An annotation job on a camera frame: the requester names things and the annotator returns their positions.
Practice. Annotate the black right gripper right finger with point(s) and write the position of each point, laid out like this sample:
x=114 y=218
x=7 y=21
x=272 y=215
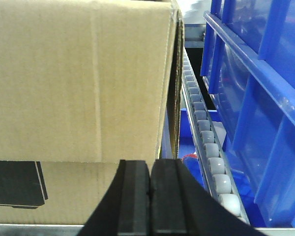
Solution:
x=181 y=207

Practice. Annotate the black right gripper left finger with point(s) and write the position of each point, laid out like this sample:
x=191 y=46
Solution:
x=124 y=209

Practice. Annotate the brown cardboard box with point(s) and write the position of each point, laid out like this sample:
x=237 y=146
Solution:
x=83 y=85

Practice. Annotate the blue plastic storage bin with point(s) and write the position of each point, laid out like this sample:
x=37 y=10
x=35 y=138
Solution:
x=248 y=66

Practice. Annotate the grey roller conveyor rail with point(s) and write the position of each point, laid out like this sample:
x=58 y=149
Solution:
x=216 y=173

